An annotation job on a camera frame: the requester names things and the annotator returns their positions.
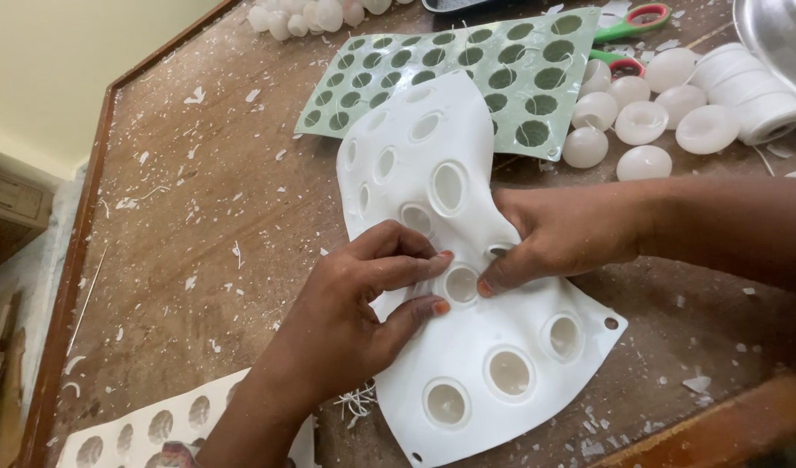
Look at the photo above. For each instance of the person's left hand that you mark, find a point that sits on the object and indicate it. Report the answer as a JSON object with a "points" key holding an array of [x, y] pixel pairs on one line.
{"points": [[333, 325]]}

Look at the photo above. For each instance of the person's right hand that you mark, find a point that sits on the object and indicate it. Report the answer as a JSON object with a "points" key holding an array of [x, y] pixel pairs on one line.
{"points": [[567, 227]]}

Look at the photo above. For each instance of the white silicone candle mould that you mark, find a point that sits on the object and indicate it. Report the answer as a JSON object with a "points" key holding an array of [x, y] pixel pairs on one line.
{"points": [[502, 325]]}

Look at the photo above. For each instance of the bundle of white wick trimmings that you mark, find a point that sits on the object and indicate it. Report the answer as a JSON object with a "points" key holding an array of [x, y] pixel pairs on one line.
{"points": [[357, 402]]}

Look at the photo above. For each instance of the cluster of white wax balls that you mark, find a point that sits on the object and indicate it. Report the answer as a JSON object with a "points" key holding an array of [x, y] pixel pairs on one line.
{"points": [[641, 123]]}

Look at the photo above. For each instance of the green silicone candle mould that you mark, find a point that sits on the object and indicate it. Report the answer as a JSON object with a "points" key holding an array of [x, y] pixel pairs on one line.
{"points": [[450, 73]]}

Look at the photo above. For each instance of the white mould with empty cavities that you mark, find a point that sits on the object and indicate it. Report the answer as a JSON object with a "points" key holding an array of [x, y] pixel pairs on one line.
{"points": [[132, 421]]}

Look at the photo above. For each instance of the white thread spool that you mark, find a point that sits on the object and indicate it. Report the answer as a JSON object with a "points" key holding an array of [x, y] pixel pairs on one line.
{"points": [[749, 97]]}

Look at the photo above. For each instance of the thin metal needle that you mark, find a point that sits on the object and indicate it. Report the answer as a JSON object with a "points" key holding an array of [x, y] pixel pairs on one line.
{"points": [[87, 299]]}

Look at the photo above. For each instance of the dark tray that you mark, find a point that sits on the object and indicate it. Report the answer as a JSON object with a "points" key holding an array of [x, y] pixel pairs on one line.
{"points": [[453, 4]]}

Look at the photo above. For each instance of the metal bowl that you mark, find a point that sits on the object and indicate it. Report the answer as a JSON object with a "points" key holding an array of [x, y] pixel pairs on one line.
{"points": [[784, 39]]}

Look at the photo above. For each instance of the heap of white wax balls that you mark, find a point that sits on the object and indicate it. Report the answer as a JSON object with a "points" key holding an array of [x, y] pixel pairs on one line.
{"points": [[320, 16]]}

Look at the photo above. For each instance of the brown cardboard scraps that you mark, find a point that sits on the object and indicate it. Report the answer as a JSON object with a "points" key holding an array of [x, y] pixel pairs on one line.
{"points": [[1, 383]]}

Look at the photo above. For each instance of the cardboard box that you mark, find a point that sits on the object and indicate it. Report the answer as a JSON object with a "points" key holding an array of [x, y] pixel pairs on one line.
{"points": [[11, 208]]}

